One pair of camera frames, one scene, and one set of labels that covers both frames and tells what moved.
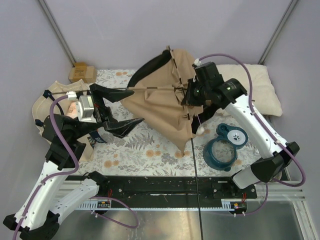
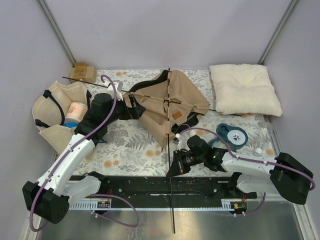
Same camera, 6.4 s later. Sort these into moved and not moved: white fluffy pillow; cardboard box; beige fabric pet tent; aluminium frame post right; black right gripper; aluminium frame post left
Moved: beige fabric pet tent; black right gripper
Not moved: cardboard box; aluminium frame post right; white fluffy pillow; aluminium frame post left
